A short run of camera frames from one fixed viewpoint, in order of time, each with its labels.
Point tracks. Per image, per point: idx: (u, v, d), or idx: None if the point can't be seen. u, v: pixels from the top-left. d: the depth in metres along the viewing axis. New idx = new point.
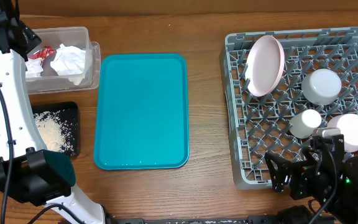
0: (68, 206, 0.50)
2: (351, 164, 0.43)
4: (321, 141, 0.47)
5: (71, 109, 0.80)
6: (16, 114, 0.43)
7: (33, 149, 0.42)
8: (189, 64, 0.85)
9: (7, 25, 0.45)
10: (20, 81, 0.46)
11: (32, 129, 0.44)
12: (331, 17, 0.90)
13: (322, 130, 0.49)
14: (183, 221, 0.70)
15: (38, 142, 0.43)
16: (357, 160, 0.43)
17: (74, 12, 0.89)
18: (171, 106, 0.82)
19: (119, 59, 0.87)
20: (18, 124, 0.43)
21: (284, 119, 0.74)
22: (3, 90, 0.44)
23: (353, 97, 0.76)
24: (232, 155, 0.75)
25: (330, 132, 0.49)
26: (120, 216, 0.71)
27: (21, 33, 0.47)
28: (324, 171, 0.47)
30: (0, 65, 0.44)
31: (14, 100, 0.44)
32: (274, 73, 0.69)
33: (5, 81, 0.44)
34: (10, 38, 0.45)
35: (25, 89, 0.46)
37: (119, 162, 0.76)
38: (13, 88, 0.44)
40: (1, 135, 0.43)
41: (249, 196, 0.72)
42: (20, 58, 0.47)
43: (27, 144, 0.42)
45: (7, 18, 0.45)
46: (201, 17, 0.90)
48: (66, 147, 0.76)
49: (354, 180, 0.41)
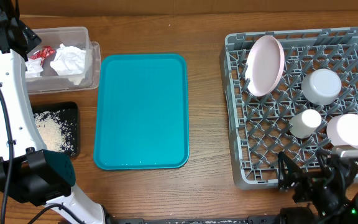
0: (68, 206, 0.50)
2: None
4: (338, 162, 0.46)
5: (71, 109, 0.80)
6: (16, 114, 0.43)
7: (33, 149, 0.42)
8: (189, 64, 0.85)
9: (7, 25, 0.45)
10: (20, 81, 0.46)
11: (32, 129, 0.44)
12: (330, 17, 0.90)
13: (342, 150, 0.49)
14: (183, 221, 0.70)
15: (38, 142, 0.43)
16: None
17: (74, 12, 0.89)
18: (171, 107, 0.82)
19: (119, 59, 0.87)
20: (18, 124, 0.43)
21: (284, 119, 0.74)
22: (3, 90, 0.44)
23: (353, 97, 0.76)
24: (231, 155, 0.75)
25: (348, 154, 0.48)
26: (120, 216, 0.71)
27: (21, 33, 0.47)
28: (332, 186, 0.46)
30: (0, 65, 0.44)
31: (14, 100, 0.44)
32: (274, 73, 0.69)
33: (5, 81, 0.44)
34: (10, 38, 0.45)
35: (25, 89, 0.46)
37: (119, 162, 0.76)
38: (12, 88, 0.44)
40: (1, 135, 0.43)
41: (249, 196, 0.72)
42: (20, 58, 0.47)
43: (27, 144, 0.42)
45: (7, 17, 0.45)
46: (201, 17, 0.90)
48: (66, 147, 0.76)
49: None
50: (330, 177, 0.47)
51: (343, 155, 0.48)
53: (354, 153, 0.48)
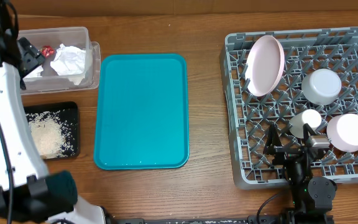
0: (72, 219, 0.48)
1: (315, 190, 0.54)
2: (314, 183, 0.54)
4: (307, 151, 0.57)
5: (71, 109, 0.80)
6: (13, 137, 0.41)
7: (33, 177, 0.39)
8: (189, 64, 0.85)
9: None
10: (16, 99, 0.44)
11: (32, 154, 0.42)
12: (330, 17, 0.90)
13: (314, 141, 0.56)
14: (183, 221, 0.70)
15: (40, 167, 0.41)
16: (319, 180, 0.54)
17: (74, 12, 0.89)
18: (171, 107, 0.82)
19: (119, 59, 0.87)
20: (17, 150, 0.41)
21: (284, 120, 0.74)
22: None
23: (353, 97, 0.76)
24: (231, 155, 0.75)
25: (321, 145, 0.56)
26: (120, 216, 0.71)
27: (12, 45, 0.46)
28: (302, 162, 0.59)
30: None
31: (10, 121, 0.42)
32: (273, 73, 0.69)
33: None
34: (1, 47, 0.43)
35: (21, 107, 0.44)
37: (119, 162, 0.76)
38: (8, 106, 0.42)
40: None
41: (249, 196, 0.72)
42: (13, 70, 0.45)
43: (27, 171, 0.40)
45: (0, 25, 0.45)
46: (201, 17, 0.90)
48: (66, 147, 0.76)
49: (308, 195, 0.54)
50: (301, 157, 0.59)
51: (314, 145, 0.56)
53: (325, 143, 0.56)
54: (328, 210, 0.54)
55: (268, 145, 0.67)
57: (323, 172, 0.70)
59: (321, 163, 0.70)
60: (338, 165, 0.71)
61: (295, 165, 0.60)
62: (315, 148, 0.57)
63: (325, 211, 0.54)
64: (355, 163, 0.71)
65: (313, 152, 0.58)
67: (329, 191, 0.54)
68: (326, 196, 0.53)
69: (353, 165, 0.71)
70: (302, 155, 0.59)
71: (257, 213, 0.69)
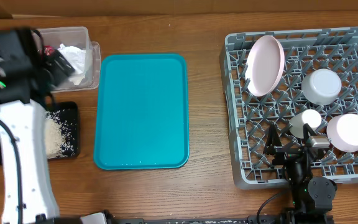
0: None
1: (315, 190, 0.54)
2: (314, 183, 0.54)
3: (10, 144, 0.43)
4: (307, 151, 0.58)
5: (71, 109, 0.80)
6: (30, 175, 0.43)
7: (43, 216, 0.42)
8: (189, 64, 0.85)
9: (30, 74, 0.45)
10: (38, 135, 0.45)
11: (45, 193, 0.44)
12: (330, 17, 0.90)
13: (314, 141, 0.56)
14: (183, 221, 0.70)
15: (50, 207, 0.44)
16: (319, 180, 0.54)
17: (74, 12, 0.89)
18: (171, 107, 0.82)
19: (119, 59, 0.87)
20: (31, 186, 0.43)
21: (284, 120, 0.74)
22: (20, 146, 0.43)
23: (353, 97, 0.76)
24: (232, 155, 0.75)
25: (321, 145, 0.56)
26: (120, 216, 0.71)
27: (43, 82, 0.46)
28: (302, 162, 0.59)
30: (19, 119, 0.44)
31: (32, 159, 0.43)
32: (274, 73, 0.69)
33: (23, 137, 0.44)
34: (32, 88, 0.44)
35: (42, 142, 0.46)
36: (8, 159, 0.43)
37: (119, 162, 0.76)
38: (30, 143, 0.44)
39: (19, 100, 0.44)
40: (12, 197, 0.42)
41: (249, 196, 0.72)
42: (40, 109, 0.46)
43: (38, 211, 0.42)
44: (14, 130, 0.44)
45: (32, 64, 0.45)
46: (201, 17, 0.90)
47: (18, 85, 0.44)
48: (66, 147, 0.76)
49: (308, 194, 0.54)
50: (301, 157, 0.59)
51: (314, 145, 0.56)
53: (325, 143, 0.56)
54: (328, 211, 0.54)
55: (268, 145, 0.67)
57: (323, 172, 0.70)
59: (321, 163, 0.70)
60: (338, 165, 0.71)
61: (295, 165, 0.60)
62: (315, 148, 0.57)
63: (325, 211, 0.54)
64: (355, 163, 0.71)
65: (313, 152, 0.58)
67: (329, 191, 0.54)
68: (326, 196, 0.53)
69: (353, 165, 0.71)
70: (302, 155, 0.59)
71: (257, 214, 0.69)
